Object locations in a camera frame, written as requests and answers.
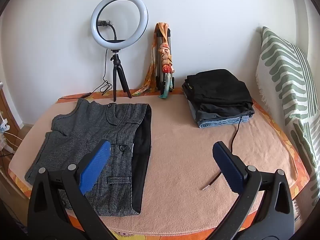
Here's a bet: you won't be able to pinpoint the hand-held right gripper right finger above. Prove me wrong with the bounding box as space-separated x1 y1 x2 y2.
212 141 295 240

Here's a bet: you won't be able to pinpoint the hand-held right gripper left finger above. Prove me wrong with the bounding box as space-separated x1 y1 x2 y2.
27 140 116 240

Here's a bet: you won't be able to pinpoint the grey tweed pants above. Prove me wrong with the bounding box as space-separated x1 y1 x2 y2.
24 98 153 217

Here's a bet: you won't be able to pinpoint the dark grey folded pants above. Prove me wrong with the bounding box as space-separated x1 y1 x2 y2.
187 99 255 122

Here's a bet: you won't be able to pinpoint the black folded pants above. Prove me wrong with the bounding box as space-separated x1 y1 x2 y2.
182 69 253 105

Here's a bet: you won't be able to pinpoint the peach blanket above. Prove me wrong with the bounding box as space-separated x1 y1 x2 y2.
9 94 298 237

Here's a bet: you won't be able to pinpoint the blue folded jeans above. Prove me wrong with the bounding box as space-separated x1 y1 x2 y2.
188 103 253 128

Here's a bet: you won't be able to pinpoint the black mini tripod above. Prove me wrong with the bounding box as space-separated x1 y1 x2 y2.
110 49 132 102

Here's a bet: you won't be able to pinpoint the green striped white pillow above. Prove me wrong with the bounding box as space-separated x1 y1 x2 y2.
255 26 320 200

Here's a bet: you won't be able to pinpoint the folded silver tripod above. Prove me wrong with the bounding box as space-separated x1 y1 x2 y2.
154 28 174 91

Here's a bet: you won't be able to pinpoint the folded tripod with orange scarf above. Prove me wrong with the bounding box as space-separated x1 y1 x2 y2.
132 22 176 100

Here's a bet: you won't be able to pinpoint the black drawstring cord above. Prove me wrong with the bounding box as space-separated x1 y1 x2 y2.
202 115 247 191

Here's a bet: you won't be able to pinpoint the black ring light cable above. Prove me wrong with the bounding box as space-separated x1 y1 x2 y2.
80 49 113 98

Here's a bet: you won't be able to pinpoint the white cables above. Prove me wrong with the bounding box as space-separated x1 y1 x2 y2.
0 110 24 155

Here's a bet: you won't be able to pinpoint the white ring light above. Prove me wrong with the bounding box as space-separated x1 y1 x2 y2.
91 0 149 48

